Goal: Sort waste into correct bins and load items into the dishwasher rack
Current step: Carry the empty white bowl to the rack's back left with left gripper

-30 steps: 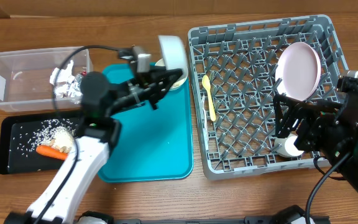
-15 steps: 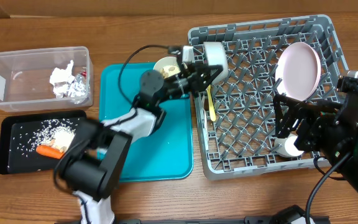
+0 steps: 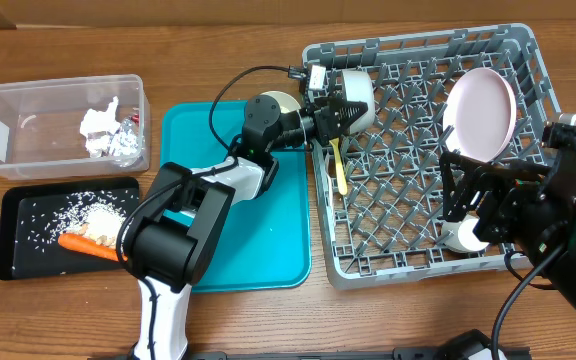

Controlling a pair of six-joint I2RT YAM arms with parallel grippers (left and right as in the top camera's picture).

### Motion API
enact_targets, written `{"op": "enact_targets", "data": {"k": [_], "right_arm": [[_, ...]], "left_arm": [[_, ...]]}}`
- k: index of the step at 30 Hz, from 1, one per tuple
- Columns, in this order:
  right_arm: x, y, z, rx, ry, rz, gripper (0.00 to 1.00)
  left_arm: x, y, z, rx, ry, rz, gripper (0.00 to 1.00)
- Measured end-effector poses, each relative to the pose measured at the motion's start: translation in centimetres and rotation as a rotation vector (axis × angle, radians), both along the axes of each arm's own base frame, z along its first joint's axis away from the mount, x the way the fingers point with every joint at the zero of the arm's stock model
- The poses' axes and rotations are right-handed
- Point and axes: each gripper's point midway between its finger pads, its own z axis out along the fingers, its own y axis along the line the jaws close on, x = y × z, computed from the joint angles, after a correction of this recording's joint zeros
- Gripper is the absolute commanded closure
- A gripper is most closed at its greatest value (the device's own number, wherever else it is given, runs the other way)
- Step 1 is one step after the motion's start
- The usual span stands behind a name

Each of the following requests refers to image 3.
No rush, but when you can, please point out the clear plastic bin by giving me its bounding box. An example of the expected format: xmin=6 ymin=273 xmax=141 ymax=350
xmin=0 ymin=74 xmax=150 ymax=180

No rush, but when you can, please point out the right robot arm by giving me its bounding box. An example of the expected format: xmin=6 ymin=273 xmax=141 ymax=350
xmin=439 ymin=113 xmax=576 ymax=359

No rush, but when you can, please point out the spilled rice and crumbs pile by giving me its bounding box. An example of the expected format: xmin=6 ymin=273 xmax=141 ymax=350
xmin=15 ymin=189 xmax=139 ymax=253

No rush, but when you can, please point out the black tray bin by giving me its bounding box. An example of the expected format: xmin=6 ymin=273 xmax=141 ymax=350
xmin=0 ymin=177 xmax=139 ymax=280

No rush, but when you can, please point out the white bowl with nuts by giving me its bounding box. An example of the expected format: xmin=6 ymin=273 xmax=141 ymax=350
xmin=261 ymin=90 xmax=302 ymax=114

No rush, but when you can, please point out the grey dishwasher rack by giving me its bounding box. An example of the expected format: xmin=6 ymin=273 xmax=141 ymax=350
xmin=302 ymin=23 xmax=560 ymax=290

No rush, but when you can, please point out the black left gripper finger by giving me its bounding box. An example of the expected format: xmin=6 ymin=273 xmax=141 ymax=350
xmin=327 ymin=97 xmax=368 ymax=118
xmin=335 ymin=112 xmax=367 ymax=137

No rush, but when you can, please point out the white napkin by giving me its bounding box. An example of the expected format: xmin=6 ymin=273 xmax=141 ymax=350
xmin=79 ymin=96 xmax=120 ymax=158

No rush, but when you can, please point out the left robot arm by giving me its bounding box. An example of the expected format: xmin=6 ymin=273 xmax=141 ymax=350
xmin=115 ymin=94 xmax=374 ymax=359

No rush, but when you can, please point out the white bowl with crumbs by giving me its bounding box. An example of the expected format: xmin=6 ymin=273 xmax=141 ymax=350
xmin=341 ymin=69 xmax=375 ymax=134

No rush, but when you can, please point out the teal plastic tray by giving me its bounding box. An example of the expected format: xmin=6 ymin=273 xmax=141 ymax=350
xmin=160 ymin=102 xmax=311 ymax=293

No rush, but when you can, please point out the white plastic fork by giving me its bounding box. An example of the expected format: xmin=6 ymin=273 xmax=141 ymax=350
xmin=324 ymin=154 xmax=334 ymax=208

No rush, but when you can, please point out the orange carrot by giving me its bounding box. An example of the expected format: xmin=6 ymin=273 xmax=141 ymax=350
xmin=58 ymin=233 xmax=119 ymax=262

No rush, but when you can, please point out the yellow plastic spoon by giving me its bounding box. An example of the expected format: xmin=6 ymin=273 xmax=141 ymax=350
xmin=329 ymin=138 xmax=348 ymax=196

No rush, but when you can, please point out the white paper cup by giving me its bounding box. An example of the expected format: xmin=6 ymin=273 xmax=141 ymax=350
xmin=441 ymin=215 xmax=490 ymax=253

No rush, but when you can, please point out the white plate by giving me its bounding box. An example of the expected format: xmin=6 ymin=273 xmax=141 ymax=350
xmin=442 ymin=68 xmax=517 ymax=162

